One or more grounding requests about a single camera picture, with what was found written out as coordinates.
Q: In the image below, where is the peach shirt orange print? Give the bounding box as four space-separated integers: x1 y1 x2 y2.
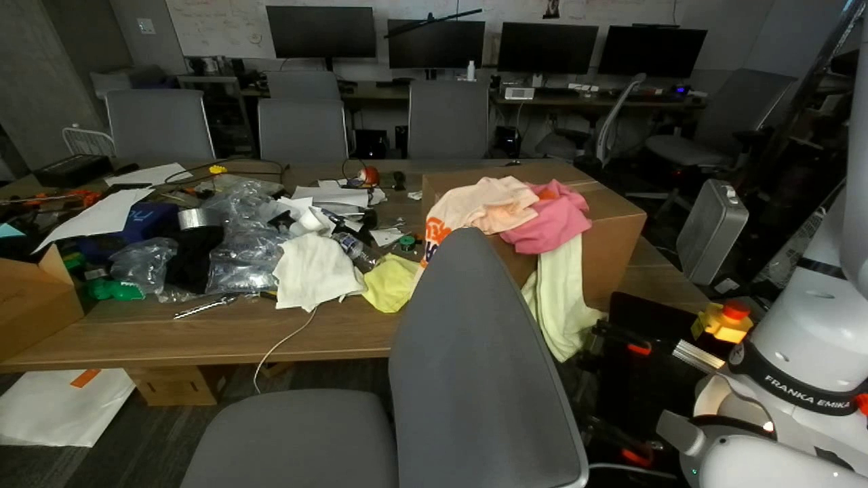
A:
421 173 541 261

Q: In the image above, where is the pink cloth orange print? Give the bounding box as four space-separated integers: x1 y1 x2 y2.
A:
499 176 594 258

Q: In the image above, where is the pale green cloth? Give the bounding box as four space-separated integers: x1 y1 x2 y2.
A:
521 230 604 364

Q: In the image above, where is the large brown cardboard box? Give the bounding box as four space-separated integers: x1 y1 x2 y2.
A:
418 161 647 314

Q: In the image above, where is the black office chair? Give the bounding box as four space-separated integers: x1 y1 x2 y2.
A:
646 67 796 178

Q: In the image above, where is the small open cardboard box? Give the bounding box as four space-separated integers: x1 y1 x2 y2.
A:
0 242 87 364

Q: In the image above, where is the white printed card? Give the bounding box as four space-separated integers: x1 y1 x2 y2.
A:
366 225 406 249

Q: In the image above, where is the white paper stack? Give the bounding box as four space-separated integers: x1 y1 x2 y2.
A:
292 178 391 219

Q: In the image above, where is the crumpled white cloth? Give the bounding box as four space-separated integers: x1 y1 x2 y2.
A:
273 196 337 239

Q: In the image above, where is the large clear plastic bag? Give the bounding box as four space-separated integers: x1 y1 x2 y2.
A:
204 178 292 299

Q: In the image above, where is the black computer monitor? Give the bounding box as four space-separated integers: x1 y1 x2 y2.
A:
388 19 487 71
265 6 379 62
497 23 601 77
596 24 710 81

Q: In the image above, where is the black fabric bundle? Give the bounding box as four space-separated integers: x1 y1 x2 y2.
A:
166 225 225 294

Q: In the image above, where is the grey ribbed tower appliance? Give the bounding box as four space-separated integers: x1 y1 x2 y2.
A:
676 176 752 290

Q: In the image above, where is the blue packet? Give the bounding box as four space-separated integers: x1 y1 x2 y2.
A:
120 199 182 246

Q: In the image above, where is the small white paper sheet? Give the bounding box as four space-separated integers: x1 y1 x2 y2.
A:
103 161 196 191

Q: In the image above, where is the small clear plastic bag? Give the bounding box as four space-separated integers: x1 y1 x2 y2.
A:
105 237 182 295

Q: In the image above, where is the yellow emergency stop button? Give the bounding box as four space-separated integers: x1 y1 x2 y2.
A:
692 302 753 347

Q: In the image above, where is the green plastic item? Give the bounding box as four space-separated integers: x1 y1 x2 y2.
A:
84 275 145 307

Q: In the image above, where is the large white paper sheet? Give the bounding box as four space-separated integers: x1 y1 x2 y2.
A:
31 185 158 256

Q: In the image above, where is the black flat case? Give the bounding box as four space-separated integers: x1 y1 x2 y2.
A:
36 155 116 191

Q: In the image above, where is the orange black tool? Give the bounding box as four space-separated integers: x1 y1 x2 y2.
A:
17 185 109 218

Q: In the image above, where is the white sheet orange tape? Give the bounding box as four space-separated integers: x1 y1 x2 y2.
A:
0 364 139 451

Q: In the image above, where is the white wall whiteboard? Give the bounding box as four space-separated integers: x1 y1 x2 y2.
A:
166 0 280 62

